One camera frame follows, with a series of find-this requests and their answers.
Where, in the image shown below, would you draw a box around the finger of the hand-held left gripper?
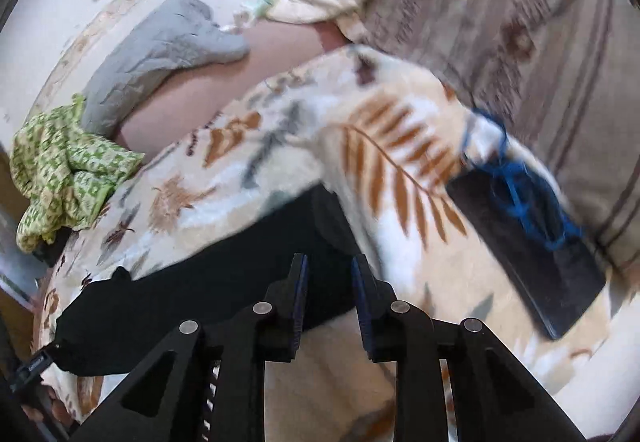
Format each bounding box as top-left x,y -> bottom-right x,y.
9,344 -> 57,395

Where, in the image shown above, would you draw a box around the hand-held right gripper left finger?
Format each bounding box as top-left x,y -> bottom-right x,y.
70,253 -> 309,442

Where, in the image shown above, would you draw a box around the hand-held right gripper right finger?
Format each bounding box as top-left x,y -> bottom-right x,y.
351,256 -> 586,442

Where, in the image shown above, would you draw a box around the black pants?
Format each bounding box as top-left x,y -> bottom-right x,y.
52,182 -> 381,378

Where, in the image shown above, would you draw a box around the leaf print fleece blanket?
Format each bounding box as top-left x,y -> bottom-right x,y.
37,44 -> 626,442

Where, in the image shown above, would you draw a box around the black flat case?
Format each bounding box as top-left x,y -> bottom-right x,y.
445,167 -> 608,342

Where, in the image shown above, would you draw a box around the green patterned cloth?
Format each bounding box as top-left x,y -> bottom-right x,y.
10,93 -> 146,253

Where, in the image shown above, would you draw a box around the pink sofa cushion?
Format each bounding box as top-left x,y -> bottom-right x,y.
117,19 -> 346,163

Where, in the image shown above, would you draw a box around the grey quilted cover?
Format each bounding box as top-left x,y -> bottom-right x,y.
80,0 -> 251,138

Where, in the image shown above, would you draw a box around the pale green crumpled cloth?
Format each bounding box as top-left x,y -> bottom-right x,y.
235,0 -> 281,23

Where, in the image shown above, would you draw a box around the striped brown bedsheet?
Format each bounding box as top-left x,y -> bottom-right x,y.
350,0 -> 640,273

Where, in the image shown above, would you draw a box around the blue yarn cord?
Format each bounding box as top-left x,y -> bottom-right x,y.
460,109 -> 586,253

